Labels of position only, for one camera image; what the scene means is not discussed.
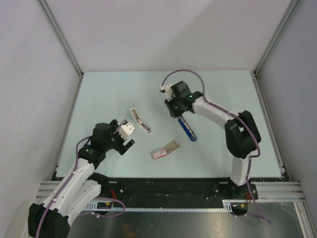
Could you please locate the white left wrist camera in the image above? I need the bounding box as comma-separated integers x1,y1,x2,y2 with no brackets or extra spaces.
118,120,136,140

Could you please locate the aluminium frame post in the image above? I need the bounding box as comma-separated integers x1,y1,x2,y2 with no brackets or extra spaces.
253,0,302,76
37,0,83,75

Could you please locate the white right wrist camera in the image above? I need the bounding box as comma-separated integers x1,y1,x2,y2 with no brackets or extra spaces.
159,84,173,101

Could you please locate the white slotted cable duct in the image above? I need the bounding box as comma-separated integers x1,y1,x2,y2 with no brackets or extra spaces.
81,200,236,211

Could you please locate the aluminium frame crossbar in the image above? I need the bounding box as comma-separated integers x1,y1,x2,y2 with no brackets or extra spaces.
36,181,305,202

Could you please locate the blue and black stapler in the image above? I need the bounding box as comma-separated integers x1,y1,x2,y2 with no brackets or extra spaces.
177,116,197,142

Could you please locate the aluminium frame post right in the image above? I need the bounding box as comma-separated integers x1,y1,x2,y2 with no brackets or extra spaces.
253,0,302,76

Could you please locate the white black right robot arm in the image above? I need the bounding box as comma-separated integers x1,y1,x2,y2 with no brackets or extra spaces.
160,81,261,199

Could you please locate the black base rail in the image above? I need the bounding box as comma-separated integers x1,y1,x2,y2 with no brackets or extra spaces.
94,177,258,204

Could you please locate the aluminium frame post left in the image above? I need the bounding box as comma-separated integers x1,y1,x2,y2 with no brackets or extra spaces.
37,0,83,75

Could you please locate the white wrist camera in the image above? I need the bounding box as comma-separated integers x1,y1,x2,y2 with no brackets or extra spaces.
159,84,173,101
118,120,136,140

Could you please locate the red white staple box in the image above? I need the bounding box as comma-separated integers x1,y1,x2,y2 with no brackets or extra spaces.
151,148,167,160

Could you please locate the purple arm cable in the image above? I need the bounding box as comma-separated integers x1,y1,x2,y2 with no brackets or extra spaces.
33,121,126,238
162,69,272,224

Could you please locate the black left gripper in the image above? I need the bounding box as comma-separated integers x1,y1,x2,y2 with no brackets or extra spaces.
103,119,134,155

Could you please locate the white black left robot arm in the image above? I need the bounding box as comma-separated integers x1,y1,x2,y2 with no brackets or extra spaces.
28,119,135,238

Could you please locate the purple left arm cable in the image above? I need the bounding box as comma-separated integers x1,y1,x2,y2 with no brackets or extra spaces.
33,121,126,238

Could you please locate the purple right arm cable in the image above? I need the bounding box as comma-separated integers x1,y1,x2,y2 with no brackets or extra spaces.
162,69,272,224

